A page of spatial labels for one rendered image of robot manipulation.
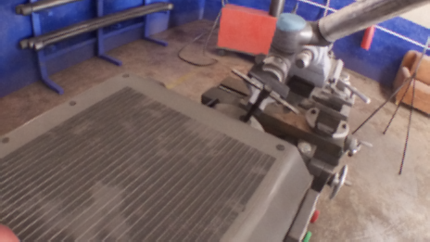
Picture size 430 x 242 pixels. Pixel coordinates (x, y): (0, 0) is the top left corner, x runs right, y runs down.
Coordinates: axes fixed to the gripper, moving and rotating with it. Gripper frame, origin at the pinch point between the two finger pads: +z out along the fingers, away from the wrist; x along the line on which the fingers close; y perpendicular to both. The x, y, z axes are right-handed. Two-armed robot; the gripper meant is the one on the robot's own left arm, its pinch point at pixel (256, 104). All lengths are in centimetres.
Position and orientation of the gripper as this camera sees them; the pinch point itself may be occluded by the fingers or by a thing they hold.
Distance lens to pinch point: 72.3
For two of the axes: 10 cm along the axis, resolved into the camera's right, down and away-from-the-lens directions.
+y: 3.8, -6.3, -6.8
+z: -4.0, 5.4, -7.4
